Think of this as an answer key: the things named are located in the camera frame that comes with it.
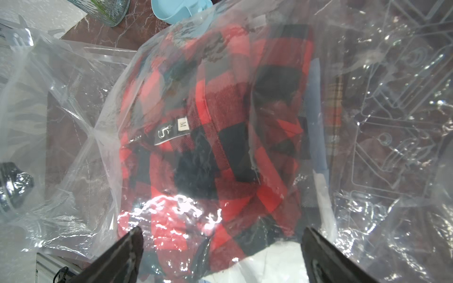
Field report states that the red black plaid shirt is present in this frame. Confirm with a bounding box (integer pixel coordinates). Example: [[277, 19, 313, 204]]
[[119, 24, 314, 283]]

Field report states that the blue glass flower vase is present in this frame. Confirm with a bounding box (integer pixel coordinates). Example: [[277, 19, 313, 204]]
[[68, 0, 130, 27]]

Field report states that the clear plastic vacuum bag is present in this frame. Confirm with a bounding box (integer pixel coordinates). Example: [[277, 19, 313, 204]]
[[1, 1, 453, 283]]

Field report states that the light blue plastic scoop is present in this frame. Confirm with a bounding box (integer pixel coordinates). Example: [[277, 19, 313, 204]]
[[151, 0, 213, 25]]

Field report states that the aluminium frame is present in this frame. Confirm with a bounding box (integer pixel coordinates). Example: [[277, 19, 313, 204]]
[[35, 253, 82, 283]]

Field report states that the white folded garment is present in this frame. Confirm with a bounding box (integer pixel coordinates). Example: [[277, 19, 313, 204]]
[[203, 170, 338, 283]]

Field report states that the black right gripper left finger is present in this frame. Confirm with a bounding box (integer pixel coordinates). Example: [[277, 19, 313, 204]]
[[70, 226, 144, 283]]

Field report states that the tartan plaid folded garment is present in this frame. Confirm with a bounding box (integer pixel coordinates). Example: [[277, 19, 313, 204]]
[[324, 75, 344, 158]]

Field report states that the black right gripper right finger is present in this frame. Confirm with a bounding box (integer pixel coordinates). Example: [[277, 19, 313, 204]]
[[301, 227, 378, 283]]

